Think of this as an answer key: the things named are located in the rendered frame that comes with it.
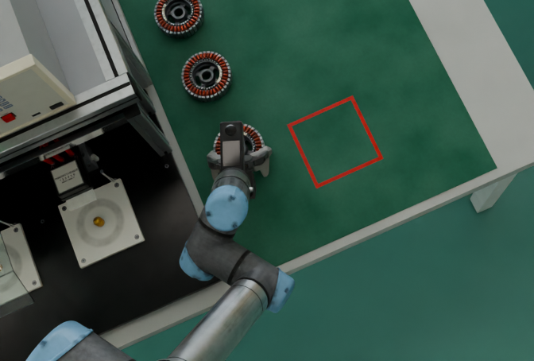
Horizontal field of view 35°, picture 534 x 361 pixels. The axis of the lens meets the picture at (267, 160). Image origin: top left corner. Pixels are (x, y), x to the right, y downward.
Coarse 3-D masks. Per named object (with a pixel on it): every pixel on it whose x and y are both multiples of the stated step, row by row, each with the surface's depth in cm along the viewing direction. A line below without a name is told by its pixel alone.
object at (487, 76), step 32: (416, 0) 192; (448, 0) 191; (480, 0) 190; (448, 32) 189; (480, 32) 189; (448, 64) 188; (480, 64) 187; (512, 64) 186; (480, 96) 185; (512, 96) 184; (480, 128) 183; (512, 128) 183; (512, 160) 181; (192, 192) 187; (448, 192) 181; (384, 224) 180; (320, 256) 180; (224, 288) 181; (160, 320) 181
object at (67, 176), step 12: (72, 132) 179; (48, 144) 177; (60, 156) 176; (60, 168) 173; (72, 168) 173; (84, 168) 175; (60, 180) 173; (72, 180) 172; (84, 180) 172; (60, 192) 172; (72, 192) 173; (84, 192) 176; (72, 204) 175; (84, 204) 176
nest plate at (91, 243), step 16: (96, 192) 186; (112, 192) 185; (64, 208) 186; (80, 208) 185; (96, 208) 185; (112, 208) 184; (128, 208) 184; (64, 224) 185; (80, 224) 184; (112, 224) 184; (128, 224) 183; (80, 240) 183; (96, 240) 183; (112, 240) 183; (128, 240) 182; (144, 240) 183; (80, 256) 183; (96, 256) 182
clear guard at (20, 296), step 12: (0, 240) 156; (0, 252) 155; (0, 264) 155; (0, 276) 154; (12, 276) 154; (0, 288) 155; (12, 288) 156; (24, 288) 156; (0, 300) 156; (12, 300) 157; (24, 300) 157; (0, 312) 157
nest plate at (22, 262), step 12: (12, 228) 186; (12, 240) 185; (24, 240) 185; (12, 252) 184; (24, 252) 184; (12, 264) 184; (24, 264) 183; (24, 276) 183; (36, 276) 183; (36, 288) 182
